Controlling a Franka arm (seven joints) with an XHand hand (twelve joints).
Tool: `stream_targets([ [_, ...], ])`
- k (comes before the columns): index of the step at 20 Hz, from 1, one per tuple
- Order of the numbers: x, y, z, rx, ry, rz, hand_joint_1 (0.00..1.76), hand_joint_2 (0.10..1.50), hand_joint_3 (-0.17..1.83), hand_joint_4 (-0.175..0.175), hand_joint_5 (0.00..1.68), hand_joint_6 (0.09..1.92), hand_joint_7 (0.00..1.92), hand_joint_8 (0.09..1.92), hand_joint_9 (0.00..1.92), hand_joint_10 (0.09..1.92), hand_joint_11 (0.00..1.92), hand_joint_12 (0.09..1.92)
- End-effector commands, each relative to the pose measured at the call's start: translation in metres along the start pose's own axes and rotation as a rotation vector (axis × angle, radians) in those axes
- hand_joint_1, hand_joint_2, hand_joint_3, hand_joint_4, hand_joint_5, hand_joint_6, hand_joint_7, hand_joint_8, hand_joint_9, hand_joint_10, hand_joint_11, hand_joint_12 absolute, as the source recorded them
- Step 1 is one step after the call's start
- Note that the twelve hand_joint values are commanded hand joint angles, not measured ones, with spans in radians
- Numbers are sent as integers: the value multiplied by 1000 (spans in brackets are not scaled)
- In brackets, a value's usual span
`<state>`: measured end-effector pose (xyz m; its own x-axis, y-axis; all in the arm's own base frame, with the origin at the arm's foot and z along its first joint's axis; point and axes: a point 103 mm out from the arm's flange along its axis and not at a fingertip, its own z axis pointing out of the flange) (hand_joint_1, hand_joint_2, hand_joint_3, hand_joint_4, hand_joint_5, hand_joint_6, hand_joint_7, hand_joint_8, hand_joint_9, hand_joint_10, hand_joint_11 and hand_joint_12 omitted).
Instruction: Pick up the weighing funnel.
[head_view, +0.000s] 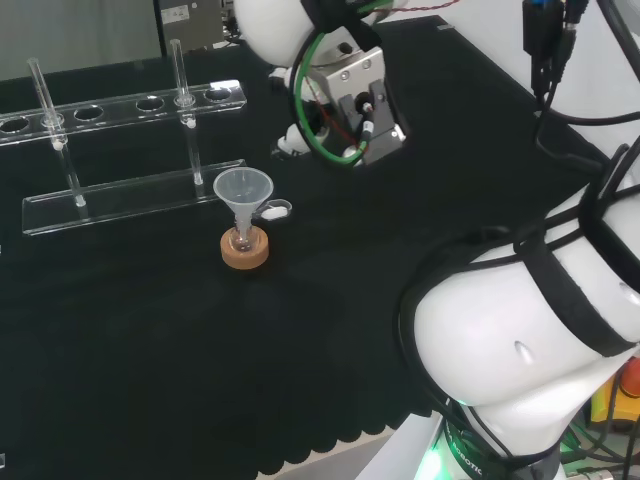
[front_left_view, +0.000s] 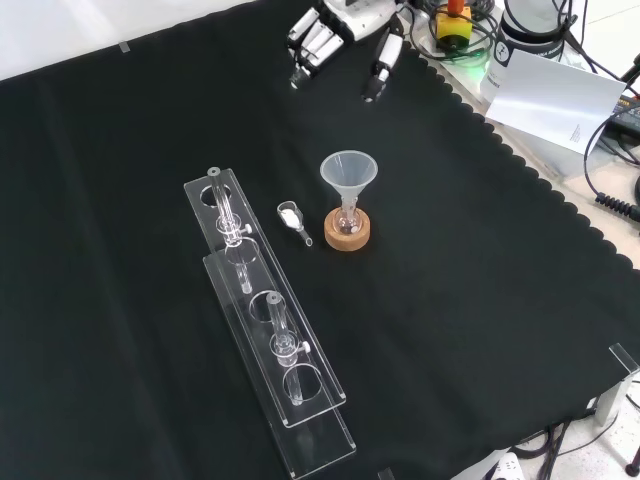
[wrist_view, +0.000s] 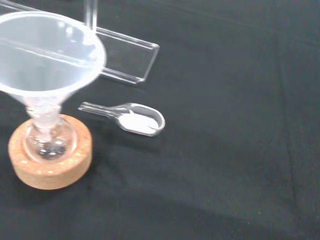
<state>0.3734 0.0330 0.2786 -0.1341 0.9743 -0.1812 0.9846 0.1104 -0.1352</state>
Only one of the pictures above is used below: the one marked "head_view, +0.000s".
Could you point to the clear plastic funnel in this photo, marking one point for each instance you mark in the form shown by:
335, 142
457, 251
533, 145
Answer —
243, 187

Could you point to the pale board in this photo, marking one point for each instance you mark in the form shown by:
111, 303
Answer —
75, 35

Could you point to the clear acrylic funnel stand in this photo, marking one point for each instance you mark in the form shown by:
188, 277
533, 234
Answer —
125, 201

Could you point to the black bench cloth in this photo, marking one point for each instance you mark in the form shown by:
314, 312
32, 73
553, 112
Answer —
150, 350

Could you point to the yellow stop button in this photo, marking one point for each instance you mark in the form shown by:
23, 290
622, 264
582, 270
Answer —
625, 395

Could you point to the grey metal box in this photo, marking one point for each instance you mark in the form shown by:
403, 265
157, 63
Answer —
187, 22

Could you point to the small round-bottom glass flask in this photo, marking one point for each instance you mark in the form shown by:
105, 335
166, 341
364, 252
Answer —
242, 243

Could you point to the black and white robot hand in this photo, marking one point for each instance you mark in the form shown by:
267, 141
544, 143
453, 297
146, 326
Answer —
293, 143

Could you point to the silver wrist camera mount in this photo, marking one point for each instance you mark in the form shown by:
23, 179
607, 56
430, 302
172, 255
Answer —
350, 72

